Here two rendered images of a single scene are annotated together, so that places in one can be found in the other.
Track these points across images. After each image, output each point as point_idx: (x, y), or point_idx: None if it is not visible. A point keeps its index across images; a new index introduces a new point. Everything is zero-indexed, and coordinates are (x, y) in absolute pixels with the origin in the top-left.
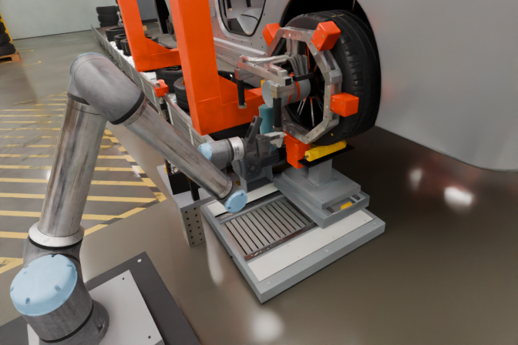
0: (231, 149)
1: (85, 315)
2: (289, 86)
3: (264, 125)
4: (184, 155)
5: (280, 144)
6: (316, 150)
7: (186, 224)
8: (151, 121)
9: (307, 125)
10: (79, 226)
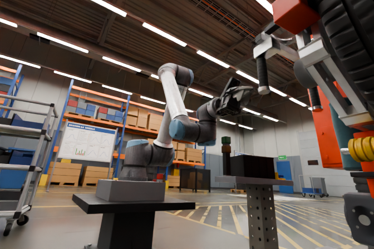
0: (207, 103)
1: (129, 162)
2: (265, 42)
3: (333, 124)
4: (166, 90)
5: (239, 96)
6: (372, 138)
7: (250, 233)
8: (163, 75)
9: None
10: (163, 141)
